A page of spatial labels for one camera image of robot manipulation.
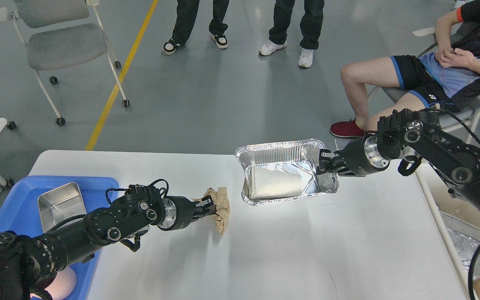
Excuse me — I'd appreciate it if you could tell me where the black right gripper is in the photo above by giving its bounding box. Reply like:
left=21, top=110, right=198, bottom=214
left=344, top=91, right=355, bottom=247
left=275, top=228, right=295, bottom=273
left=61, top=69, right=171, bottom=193
left=317, top=135, right=390, bottom=177

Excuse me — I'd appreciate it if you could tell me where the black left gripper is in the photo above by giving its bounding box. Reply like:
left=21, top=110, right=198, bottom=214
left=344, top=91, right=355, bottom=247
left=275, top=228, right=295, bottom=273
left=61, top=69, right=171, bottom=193
left=157, top=196, right=216, bottom=230

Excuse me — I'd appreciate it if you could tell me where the brown paper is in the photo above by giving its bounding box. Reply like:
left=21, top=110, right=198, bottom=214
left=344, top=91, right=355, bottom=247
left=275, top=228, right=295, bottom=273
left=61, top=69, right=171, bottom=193
left=202, top=187, right=230, bottom=235

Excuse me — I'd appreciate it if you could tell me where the aluminium foil tray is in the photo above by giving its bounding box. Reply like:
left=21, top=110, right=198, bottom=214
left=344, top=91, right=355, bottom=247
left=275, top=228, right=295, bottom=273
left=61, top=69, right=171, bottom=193
left=235, top=138, right=339, bottom=206

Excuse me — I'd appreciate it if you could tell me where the cream paper cup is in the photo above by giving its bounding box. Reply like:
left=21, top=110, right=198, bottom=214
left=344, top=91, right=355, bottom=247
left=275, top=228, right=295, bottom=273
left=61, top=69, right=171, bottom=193
left=248, top=167, right=303, bottom=199

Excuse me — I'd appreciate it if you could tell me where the square stainless steel container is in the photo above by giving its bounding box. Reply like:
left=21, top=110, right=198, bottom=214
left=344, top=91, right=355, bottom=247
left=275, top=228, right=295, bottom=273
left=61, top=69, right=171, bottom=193
left=38, top=182, right=87, bottom=233

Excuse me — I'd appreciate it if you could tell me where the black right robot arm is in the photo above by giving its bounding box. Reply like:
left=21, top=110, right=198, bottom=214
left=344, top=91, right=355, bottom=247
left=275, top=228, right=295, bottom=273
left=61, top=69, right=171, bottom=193
left=316, top=109, right=480, bottom=300

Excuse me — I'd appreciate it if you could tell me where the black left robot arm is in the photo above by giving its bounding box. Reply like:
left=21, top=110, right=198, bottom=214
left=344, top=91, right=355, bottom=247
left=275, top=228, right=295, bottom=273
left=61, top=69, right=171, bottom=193
left=0, top=182, right=217, bottom=300

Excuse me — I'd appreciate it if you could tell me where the grey chair under person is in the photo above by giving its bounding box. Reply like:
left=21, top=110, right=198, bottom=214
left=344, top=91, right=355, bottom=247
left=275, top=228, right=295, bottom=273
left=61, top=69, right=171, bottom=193
left=368, top=22, right=480, bottom=132

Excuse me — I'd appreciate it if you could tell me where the person with white sneakers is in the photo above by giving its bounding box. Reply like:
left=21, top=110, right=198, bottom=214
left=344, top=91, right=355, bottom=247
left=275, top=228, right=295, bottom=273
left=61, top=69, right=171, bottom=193
left=259, top=0, right=325, bottom=68

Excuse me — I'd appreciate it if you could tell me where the pink ribbed mug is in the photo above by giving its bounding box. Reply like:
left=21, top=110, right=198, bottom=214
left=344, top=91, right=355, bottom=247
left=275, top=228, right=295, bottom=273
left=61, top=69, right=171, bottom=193
left=30, top=267, right=77, bottom=300

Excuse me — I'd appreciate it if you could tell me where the foil tray inside bin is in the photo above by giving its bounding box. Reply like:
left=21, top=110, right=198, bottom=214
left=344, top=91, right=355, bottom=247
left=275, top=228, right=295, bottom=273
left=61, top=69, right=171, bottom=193
left=440, top=211, right=480, bottom=273

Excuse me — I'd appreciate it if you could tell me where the seated person in shorts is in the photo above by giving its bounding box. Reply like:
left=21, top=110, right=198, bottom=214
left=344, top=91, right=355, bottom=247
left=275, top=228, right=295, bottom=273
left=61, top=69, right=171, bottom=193
left=330, top=0, right=480, bottom=138

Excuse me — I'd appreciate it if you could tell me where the blue plastic tray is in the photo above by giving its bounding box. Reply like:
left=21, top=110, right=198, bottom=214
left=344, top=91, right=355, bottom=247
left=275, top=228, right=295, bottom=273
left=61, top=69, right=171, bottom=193
left=0, top=175, right=120, bottom=300

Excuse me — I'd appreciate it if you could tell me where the person in black trousers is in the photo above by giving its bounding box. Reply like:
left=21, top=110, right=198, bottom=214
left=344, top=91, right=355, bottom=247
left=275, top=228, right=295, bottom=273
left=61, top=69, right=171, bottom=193
left=162, top=0, right=230, bottom=55

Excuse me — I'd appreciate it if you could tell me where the white waste bin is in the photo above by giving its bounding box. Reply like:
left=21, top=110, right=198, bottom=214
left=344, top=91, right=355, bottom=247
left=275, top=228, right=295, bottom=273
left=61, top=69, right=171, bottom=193
left=416, top=163, right=480, bottom=299

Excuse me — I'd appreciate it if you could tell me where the grey office chair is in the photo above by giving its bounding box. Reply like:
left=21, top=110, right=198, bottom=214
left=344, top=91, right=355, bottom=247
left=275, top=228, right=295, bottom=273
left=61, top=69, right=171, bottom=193
left=0, top=0, right=130, bottom=127

